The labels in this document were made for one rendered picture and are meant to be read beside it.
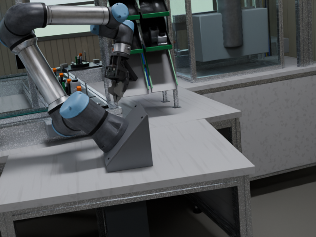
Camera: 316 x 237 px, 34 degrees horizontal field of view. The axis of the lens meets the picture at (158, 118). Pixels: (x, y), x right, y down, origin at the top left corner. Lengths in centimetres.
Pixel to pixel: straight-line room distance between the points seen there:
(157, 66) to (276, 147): 131
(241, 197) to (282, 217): 156
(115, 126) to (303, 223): 173
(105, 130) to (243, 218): 60
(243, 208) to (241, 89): 161
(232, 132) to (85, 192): 105
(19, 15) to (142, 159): 70
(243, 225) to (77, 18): 101
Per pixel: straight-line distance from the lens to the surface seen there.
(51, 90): 205
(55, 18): 203
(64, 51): 610
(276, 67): 362
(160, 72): 259
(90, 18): 208
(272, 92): 350
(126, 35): 227
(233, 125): 256
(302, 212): 347
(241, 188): 185
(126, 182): 176
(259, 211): 347
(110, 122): 192
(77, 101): 190
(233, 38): 341
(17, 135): 233
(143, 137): 184
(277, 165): 366
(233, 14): 340
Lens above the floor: 150
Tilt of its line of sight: 15 degrees down
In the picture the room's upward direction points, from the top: 6 degrees counter-clockwise
